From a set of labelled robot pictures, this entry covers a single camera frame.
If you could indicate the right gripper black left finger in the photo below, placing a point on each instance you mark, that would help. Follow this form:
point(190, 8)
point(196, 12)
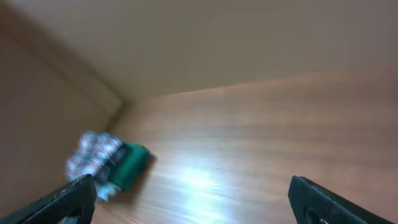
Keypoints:
point(73, 203)

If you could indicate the folded dark green garment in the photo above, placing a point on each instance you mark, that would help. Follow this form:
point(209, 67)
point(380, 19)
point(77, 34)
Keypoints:
point(131, 166)

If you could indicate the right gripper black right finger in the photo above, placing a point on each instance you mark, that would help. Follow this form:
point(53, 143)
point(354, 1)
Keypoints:
point(312, 203)

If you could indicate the plaid shirt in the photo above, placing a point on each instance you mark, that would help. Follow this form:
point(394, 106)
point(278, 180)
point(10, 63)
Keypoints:
point(97, 154)

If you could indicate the crumpled white cloth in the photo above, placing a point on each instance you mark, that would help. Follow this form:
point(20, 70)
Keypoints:
point(107, 190)

